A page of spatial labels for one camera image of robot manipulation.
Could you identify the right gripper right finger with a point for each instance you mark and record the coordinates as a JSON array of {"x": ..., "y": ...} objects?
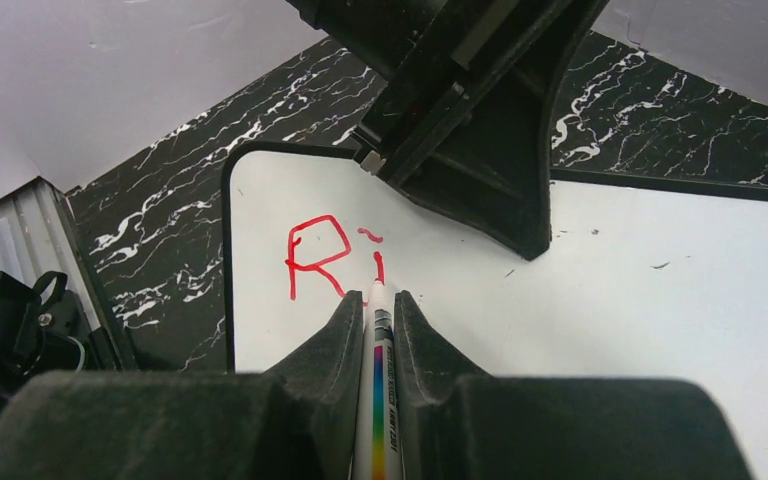
[{"x": 460, "y": 422}]

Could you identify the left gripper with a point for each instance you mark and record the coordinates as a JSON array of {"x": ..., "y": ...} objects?
[{"x": 463, "y": 126}]

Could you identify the white whiteboard black frame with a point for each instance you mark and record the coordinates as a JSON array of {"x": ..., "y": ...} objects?
[{"x": 636, "y": 282}]

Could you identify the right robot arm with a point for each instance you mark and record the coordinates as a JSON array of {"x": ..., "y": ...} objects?
[{"x": 41, "y": 332}]

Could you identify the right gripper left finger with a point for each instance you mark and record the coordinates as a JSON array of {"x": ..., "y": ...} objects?
[{"x": 295, "y": 420}]

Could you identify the white whiteboard marker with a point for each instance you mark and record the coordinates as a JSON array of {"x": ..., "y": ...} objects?
[{"x": 377, "y": 450}]

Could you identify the aluminium rail frame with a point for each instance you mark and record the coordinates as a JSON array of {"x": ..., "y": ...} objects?
[{"x": 36, "y": 236}]

